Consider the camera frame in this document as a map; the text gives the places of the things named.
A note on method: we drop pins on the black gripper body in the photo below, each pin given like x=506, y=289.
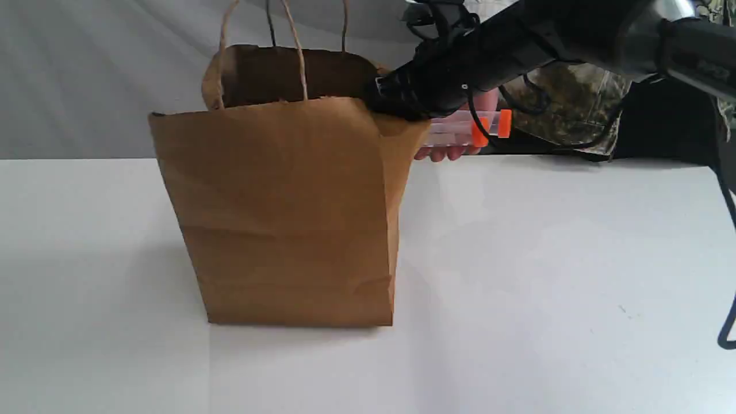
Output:
x=444, y=74

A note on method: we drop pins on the clear tube orange cap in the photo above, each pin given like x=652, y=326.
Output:
x=496, y=123
x=455, y=134

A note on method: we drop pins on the brown paper bag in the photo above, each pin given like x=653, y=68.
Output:
x=287, y=188

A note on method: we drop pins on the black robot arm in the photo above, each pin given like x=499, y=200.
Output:
x=634, y=39

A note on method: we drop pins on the person's bare hand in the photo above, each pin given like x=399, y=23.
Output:
x=486, y=102

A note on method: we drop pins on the camouflage jacket person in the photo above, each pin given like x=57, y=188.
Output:
x=567, y=105

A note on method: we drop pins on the grey backdrop cloth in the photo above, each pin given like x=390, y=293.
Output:
x=79, y=78

